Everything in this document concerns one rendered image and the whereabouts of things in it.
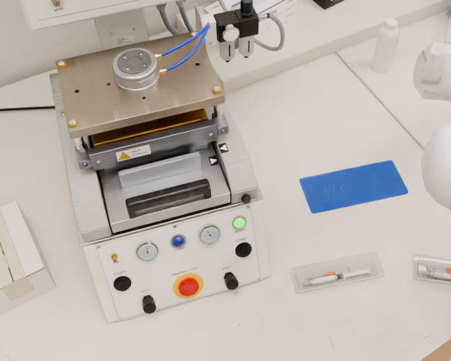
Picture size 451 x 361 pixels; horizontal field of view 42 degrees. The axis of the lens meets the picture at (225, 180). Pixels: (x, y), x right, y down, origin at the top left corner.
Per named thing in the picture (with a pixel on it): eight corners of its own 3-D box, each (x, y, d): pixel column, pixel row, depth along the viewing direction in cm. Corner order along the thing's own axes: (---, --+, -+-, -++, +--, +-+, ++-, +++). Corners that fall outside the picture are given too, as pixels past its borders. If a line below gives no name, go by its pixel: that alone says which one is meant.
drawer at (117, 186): (88, 119, 121) (80, 92, 115) (190, 95, 125) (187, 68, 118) (114, 235, 105) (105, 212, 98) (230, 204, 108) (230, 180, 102)
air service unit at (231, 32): (200, 60, 125) (195, 3, 113) (264, 46, 127) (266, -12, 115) (206, 76, 122) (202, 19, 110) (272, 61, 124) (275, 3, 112)
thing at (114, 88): (63, 74, 117) (45, 21, 106) (210, 41, 122) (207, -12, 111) (80, 165, 103) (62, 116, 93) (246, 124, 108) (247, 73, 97)
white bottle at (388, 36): (380, 75, 153) (391, 31, 141) (367, 64, 155) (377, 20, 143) (394, 67, 154) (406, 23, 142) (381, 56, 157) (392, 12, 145)
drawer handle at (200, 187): (127, 210, 103) (124, 197, 100) (208, 189, 106) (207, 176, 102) (129, 219, 102) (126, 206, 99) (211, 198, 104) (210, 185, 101)
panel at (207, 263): (117, 321, 114) (93, 244, 105) (262, 278, 118) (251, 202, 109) (118, 327, 112) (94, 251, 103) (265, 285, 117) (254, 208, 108)
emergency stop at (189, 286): (179, 294, 115) (175, 278, 113) (199, 289, 116) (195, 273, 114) (181, 299, 114) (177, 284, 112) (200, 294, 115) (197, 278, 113)
